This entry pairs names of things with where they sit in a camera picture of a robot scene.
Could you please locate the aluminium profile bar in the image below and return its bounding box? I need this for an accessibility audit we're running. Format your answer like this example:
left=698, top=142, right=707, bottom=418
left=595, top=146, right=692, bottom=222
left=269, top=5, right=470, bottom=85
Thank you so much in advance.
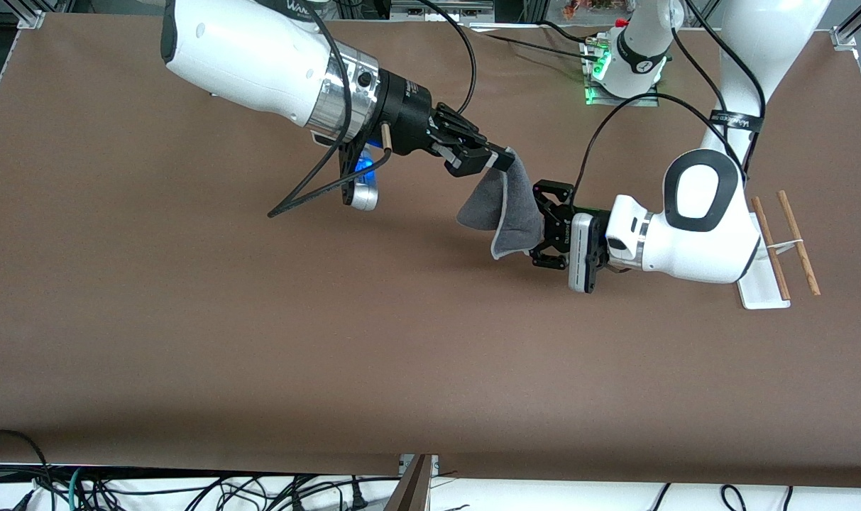
left=384, top=454, right=439, bottom=511

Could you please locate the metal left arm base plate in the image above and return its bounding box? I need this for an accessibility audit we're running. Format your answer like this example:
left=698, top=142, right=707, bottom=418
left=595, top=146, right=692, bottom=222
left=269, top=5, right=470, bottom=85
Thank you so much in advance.
left=583, top=37, right=661, bottom=108

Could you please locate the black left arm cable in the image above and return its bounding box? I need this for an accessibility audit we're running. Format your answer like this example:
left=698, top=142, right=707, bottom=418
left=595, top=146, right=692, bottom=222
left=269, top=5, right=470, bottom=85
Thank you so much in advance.
left=571, top=0, right=767, bottom=208

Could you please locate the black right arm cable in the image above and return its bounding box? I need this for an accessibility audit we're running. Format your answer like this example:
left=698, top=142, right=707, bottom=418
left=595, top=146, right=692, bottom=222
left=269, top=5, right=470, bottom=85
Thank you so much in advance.
left=267, top=0, right=478, bottom=219

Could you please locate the white rack with wooden bars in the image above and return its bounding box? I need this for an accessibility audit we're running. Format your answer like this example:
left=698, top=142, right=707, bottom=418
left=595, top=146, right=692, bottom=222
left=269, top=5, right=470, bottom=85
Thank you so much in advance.
left=738, top=190, right=822, bottom=311

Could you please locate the pink and grey towel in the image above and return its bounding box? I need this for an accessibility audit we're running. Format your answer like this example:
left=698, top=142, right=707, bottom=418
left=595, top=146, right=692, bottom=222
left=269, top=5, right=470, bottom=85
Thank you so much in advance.
left=456, top=148, right=549, bottom=261

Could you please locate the thick black looped cable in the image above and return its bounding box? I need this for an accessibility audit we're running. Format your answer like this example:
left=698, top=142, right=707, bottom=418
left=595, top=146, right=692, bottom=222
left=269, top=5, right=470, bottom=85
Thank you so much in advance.
left=0, top=429, right=53, bottom=511

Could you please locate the teal cable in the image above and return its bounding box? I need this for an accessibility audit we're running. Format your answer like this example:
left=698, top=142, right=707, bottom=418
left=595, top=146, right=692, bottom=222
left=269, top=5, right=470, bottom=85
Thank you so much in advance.
left=65, top=467, right=86, bottom=511

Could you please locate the orange object behind table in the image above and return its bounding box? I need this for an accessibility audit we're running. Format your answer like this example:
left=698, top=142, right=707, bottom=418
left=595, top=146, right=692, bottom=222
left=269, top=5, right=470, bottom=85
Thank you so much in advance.
left=562, top=0, right=617, bottom=20

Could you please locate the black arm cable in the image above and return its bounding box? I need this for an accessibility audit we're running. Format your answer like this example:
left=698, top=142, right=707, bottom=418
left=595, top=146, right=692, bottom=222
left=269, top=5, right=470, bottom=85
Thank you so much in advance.
left=571, top=0, right=767, bottom=208
left=267, top=0, right=478, bottom=219

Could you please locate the black cable on table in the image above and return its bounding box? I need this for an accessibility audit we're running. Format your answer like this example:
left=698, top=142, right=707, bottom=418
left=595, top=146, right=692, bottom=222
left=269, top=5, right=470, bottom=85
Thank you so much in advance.
left=459, top=20, right=601, bottom=63

